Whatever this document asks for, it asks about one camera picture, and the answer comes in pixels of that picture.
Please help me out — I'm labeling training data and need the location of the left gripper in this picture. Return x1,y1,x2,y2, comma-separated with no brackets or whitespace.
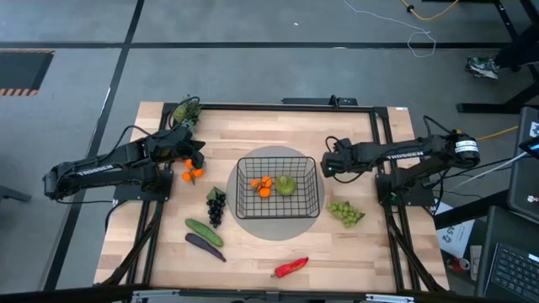
166,128,206,170

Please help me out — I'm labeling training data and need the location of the black grape bunch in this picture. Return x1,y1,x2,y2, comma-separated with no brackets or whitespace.
205,186,227,229

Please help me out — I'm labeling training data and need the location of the green grape bunch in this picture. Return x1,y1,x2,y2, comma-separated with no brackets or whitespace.
327,199,366,229

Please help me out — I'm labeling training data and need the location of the green pear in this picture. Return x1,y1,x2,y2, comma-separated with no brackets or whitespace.
275,174,297,197

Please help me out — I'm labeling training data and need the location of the green cucumber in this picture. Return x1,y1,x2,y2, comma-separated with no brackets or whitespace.
184,217,225,248

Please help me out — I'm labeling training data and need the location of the orange mandarin cluster with leaf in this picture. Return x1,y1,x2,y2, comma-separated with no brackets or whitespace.
250,175,274,199
181,157,205,185

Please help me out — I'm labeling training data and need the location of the long red chili pepper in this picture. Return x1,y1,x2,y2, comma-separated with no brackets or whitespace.
271,256,310,279

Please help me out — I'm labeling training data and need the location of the green artificial plant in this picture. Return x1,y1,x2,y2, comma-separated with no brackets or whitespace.
170,95,203,130

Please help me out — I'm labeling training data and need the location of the purple eggplant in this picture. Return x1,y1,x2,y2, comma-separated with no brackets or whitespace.
184,232,227,263

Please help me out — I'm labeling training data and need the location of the grey round mat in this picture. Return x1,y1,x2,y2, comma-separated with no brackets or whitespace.
226,145,326,242

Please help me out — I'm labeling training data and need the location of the white printed paper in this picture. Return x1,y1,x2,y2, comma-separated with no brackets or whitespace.
435,201,476,258

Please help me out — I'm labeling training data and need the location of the red drink can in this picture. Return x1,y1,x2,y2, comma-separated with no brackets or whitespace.
446,257,471,273

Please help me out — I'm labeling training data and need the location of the person's shoe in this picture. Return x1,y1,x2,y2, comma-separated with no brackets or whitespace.
465,56,500,80

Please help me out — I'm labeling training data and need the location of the dark grey laptop lid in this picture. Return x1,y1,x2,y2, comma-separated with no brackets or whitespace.
507,106,539,222

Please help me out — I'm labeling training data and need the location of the grey furniture leg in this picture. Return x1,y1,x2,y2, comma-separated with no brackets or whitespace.
0,184,33,203

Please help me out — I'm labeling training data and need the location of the dark phone with blue screen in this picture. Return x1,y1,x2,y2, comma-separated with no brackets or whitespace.
518,136,539,159

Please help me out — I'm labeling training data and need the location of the hazard-striped black floor mat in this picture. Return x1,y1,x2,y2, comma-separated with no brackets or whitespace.
0,49,56,97

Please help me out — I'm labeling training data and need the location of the black laptop keyboard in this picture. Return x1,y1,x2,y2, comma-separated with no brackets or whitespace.
475,205,539,303

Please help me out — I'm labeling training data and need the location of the person's leg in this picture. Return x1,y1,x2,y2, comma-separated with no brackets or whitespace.
494,24,539,71

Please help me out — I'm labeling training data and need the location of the black wire basket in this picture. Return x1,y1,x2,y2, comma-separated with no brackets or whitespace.
234,156,321,220

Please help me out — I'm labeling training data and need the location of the black mount bar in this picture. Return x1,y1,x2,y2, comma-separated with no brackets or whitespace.
281,95,359,107

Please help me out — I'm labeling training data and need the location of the black aluminium table frame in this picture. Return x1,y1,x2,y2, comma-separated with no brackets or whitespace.
99,100,450,295

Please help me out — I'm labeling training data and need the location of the silver metal bracket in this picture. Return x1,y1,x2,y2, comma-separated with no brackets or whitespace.
365,293,416,303
131,289,182,303

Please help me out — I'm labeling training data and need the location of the white floor cable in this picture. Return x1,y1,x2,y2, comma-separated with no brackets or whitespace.
344,0,437,59

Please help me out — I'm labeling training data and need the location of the white cord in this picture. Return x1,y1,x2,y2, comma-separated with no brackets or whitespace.
452,151,530,190

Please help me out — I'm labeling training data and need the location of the black desk frame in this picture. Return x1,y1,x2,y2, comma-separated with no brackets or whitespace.
456,0,539,114

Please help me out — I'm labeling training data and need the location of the yellow extension cable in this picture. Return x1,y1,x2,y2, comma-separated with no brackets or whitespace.
399,0,460,21
475,125,520,142

